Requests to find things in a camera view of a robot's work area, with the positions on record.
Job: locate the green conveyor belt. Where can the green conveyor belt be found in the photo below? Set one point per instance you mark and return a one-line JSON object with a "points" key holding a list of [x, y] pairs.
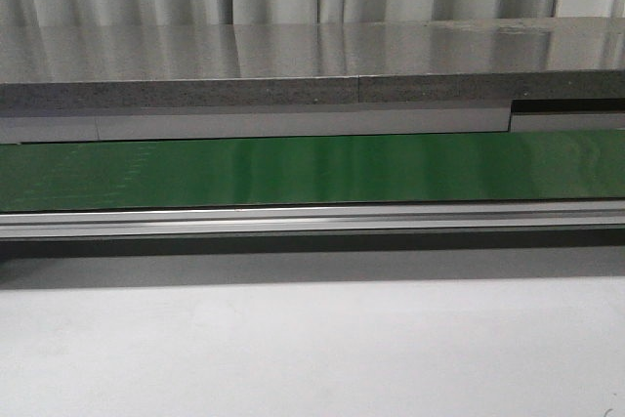
{"points": [[312, 170]]}

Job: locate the grey stone counter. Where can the grey stone counter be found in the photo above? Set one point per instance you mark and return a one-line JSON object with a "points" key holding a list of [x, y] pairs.
{"points": [[116, 83]]}

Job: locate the aluminium conveyor side rail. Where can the aluminium conveyor side rail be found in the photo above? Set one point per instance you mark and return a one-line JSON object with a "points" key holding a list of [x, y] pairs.
{"points": [[309, 218]]}

